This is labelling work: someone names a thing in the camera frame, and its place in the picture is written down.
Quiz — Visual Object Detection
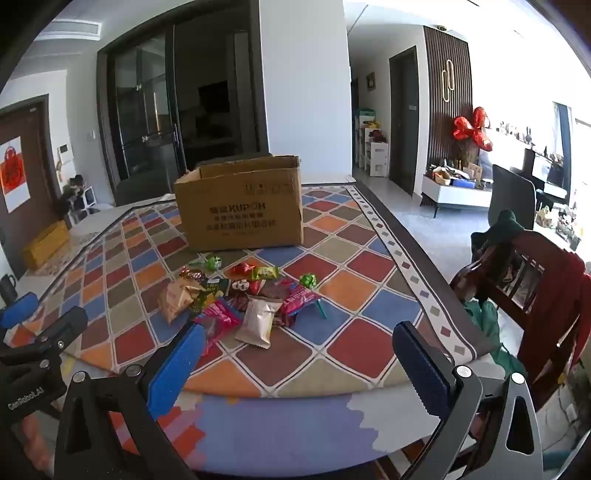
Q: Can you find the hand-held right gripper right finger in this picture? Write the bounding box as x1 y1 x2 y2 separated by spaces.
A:
392 320 546 480

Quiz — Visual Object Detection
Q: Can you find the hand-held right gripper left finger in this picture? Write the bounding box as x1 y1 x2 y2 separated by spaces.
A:
54 322 207 480

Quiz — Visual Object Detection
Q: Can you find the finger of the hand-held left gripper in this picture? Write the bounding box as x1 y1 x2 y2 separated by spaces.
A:
0 292 41 330
0 305 89 370

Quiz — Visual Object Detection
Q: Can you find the dark green snack packet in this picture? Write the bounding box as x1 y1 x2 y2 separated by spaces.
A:
191 277 232 310

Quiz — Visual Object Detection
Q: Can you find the green lollipop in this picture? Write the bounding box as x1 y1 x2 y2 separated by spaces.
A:
188 255 223 273
299 273 329 320

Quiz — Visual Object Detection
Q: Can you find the pink snack packet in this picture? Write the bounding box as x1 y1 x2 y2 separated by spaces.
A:
194 300 243 356
277 284 320 328

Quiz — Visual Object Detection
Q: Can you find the brown cardboard box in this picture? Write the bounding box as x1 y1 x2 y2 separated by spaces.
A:
174 154 304 253

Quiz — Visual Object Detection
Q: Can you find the black mug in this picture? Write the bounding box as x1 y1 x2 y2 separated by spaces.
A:
0 273 18 305

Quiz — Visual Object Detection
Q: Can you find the yellow box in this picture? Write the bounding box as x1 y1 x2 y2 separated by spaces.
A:
21 220 71 271

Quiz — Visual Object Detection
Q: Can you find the tan chip bag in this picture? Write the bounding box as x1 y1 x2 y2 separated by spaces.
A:
159 278 204 324

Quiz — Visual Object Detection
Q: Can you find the beige foil snack packet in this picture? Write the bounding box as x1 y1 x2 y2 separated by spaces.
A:
235 296 283 346

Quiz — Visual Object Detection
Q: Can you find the colourful checkered rug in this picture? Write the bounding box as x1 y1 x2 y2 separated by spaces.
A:
9 185 497 400

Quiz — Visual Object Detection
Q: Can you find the wooden chair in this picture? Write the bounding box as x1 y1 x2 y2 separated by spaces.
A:
450 228 591 393

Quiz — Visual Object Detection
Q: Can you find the maroon snack packet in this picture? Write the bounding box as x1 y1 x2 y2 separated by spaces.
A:
259 279 296 301

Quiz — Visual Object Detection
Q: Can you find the white low shelf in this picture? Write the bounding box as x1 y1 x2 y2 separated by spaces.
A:
60 174 100 222

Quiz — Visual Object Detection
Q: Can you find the red and white poster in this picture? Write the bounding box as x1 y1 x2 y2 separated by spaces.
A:
0 136 29 213

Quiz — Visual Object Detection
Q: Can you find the red garment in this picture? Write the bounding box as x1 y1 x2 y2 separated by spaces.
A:
517 231 591 386

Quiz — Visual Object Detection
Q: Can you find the brown door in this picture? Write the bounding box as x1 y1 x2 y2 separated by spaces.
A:
0 95 63 278

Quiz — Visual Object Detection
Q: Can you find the dark green cloth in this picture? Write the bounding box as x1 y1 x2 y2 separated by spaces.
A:
471 209 525 252

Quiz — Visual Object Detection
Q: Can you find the white sideboard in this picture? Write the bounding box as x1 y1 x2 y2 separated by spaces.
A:
421 174 494 217

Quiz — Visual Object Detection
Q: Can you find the black chair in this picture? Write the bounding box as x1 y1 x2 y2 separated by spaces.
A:
489 164 537 232

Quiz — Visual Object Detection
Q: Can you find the white tall shelf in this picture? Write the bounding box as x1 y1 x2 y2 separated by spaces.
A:
355 107 389 178

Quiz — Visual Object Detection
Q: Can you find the black piano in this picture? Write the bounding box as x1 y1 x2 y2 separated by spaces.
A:
522 147 571 208

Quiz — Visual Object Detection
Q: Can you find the glass sliding door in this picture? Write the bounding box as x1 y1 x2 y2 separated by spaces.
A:
97 23 269 195

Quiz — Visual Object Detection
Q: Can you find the dark wooden door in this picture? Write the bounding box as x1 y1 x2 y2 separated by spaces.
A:
389 46 428 197

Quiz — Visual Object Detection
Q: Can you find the red ribbon bow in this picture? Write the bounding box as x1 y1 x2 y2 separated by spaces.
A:
452 107 494 153

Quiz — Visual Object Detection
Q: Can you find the gold loop wall light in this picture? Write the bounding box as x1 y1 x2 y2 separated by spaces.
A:
438 59 455 102

